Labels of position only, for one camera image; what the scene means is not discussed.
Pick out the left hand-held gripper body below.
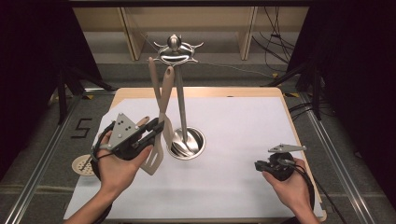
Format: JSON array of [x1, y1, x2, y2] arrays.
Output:
[[106, 112, 154, 161]]

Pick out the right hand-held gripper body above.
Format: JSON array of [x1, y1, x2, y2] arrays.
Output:
[[264, 143, 307, 182]]

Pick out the metal utensil rack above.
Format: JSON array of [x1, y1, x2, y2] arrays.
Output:
[[147, 33, 206, 161]]

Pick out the person's right hand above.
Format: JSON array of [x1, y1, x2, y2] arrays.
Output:
[[262, 157, 313, 214]]

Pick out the person's left hand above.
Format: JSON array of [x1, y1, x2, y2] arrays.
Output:
[[95, 130, 154, 198]]

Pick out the white paper sheet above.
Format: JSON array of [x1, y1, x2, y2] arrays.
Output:
[[64, 96, 325, 220]]

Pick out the beige perforated skimmer spoon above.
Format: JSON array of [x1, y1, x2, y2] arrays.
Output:
[[71, 115, 150, 177]]

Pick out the wooden table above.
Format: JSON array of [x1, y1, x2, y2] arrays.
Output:
[[64, 87, 328, 224]]

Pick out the black tripod stand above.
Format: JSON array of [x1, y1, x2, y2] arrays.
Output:
[[52, 60, 117, 126], [261, 57, 325, 121]]

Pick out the black curtain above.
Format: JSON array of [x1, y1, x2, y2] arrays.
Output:
[[0, 0, 106, 181], [284, 0, 396, 200]]

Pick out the light wooden shelf unit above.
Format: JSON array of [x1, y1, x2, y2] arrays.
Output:
[[72, 7, 310, 62]]

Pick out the left hand-held gripper black cable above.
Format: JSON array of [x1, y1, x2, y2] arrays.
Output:
[[78, 120, 117, 224]]

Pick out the hand-held gripper black cable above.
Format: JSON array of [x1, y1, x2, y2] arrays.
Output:
[[78, 120, 117, 224], [278, 158, 316, 211]]

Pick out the right hand-held gripper black cable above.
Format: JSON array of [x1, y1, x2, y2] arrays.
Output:
[[278, 158, 316, 211]]

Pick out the aluminium floor rail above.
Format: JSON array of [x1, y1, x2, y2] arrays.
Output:
[[2, 88, 117, 224], [297, 92, 379, 224]]

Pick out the black cables beside table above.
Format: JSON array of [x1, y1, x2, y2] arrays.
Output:
[[288, 101, 337, 121]]

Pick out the thin white floor cable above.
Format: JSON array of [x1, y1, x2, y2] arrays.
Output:
[[197, 61, 276, 79]]

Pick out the bundle of black floor cables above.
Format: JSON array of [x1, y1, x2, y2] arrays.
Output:
[[251, 6, 297, 74]]

